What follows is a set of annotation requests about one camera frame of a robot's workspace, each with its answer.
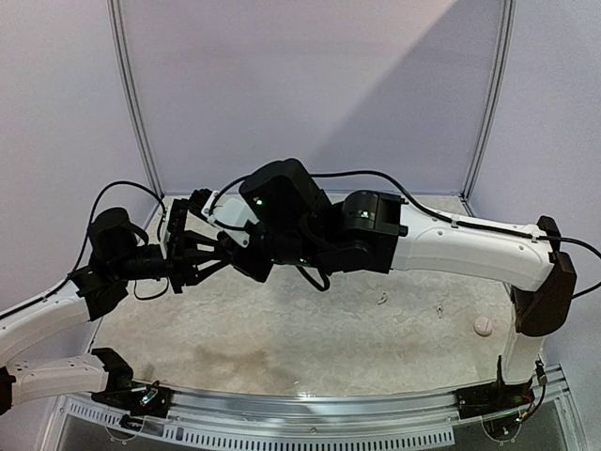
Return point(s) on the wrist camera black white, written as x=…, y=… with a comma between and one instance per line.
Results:
x=175, y=225
x=229, y=214

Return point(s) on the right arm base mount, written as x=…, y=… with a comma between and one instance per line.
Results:
x=492, y=397

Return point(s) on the aluminium corner post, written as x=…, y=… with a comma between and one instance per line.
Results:
x=502, y=47
x=124, y=65

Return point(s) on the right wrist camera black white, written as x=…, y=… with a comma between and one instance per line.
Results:
x=229, y=214

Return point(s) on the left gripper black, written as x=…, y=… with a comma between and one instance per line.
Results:
x=179, y=267

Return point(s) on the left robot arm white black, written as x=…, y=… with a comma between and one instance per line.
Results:
x=121, y=254

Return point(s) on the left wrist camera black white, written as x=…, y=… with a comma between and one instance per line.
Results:
x=175, y=225

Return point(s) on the pink round charging case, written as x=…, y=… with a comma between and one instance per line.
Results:
x=483, y=326

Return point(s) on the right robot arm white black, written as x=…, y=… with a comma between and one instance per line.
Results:
x=281, y=217

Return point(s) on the aluminium front rail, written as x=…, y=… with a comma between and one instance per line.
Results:
x=204, y=420

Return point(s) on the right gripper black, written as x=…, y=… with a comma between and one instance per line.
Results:
x=254, y=256

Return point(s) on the left aluminium corner post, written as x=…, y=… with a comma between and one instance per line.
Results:
x=124, y=65

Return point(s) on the right aluminium corner post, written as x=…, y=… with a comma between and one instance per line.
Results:
x=502, y=47

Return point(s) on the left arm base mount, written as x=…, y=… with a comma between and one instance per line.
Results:
x=137, y=398

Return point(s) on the black oval charging case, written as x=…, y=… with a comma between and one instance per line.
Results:
x=226, y=248

